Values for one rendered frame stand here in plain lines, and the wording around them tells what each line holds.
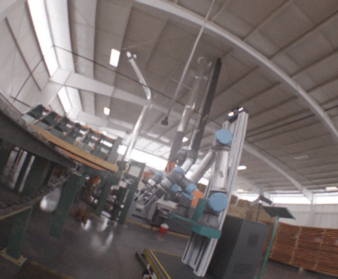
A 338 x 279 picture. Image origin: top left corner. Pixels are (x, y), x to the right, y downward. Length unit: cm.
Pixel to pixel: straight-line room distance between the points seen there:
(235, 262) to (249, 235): 23
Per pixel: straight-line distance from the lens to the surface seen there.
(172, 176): 116
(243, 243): 151
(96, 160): 84
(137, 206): 522
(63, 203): 206
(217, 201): 112
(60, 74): 1382
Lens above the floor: 80
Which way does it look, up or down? 19 degrees up
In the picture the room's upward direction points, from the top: 20 degrees clockwise
